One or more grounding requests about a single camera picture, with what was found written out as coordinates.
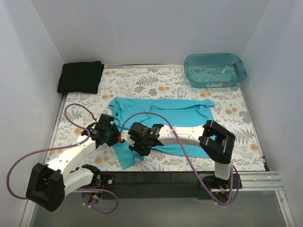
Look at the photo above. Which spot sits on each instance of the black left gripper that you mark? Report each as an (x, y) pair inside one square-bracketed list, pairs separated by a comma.
[(112, 136)]

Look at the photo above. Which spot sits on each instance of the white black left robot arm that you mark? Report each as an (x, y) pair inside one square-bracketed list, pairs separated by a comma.
[(49, 183)]

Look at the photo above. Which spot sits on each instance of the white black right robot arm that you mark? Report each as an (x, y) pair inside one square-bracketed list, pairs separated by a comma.
[(216, 141)]

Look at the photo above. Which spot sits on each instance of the floral patterned table mat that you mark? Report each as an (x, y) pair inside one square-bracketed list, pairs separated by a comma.
[(161, 83)]

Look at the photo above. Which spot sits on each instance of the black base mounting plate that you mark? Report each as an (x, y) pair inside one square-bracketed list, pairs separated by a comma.
[(150, 185)]

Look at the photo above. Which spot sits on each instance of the folded black t-shirt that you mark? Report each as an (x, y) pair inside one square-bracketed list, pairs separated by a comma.
[(81, 77)]

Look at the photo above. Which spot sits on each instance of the teal transparent plastic bin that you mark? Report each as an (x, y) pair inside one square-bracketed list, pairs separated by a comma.
[(214, 70)]

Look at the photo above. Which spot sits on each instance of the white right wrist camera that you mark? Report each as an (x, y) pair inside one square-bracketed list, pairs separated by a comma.
[(125, 136)]

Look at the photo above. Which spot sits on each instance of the aluminium frame rail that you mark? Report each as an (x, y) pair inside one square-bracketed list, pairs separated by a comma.
[(261, 202)]

